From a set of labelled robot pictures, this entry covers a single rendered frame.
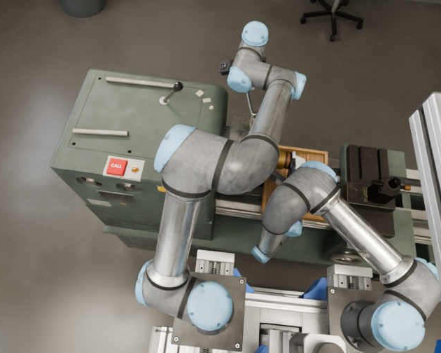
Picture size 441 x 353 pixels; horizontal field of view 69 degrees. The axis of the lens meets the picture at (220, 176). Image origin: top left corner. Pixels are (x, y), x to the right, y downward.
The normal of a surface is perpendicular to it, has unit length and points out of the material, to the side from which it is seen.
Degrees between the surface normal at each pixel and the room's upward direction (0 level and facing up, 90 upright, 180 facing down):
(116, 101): 0
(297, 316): 0
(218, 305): 7
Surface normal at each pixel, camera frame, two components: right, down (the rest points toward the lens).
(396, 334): -0.06, -0.34
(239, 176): 0.22, 0.32
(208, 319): 0.15, -0.38
